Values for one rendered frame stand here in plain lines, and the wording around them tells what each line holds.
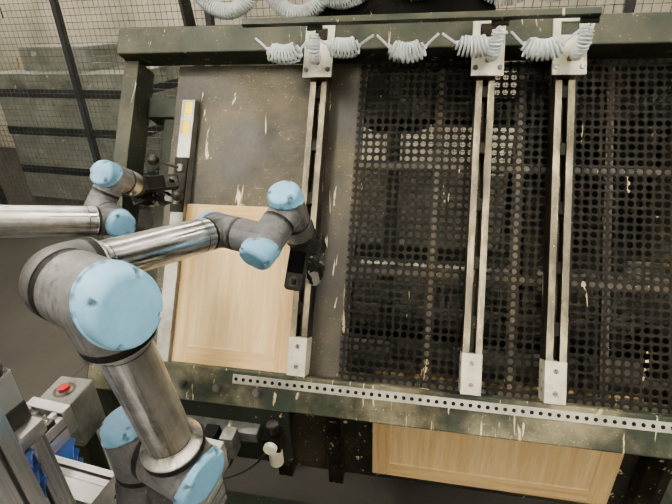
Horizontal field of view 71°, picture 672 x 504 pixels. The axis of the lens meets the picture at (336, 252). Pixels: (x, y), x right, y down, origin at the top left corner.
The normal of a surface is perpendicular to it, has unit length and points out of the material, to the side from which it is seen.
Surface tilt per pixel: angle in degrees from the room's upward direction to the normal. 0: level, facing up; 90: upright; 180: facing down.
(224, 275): 57
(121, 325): 82
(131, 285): 84
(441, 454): 90
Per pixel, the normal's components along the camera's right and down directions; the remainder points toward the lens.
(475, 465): -0.18, 0.46
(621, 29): -0.18, -0.10
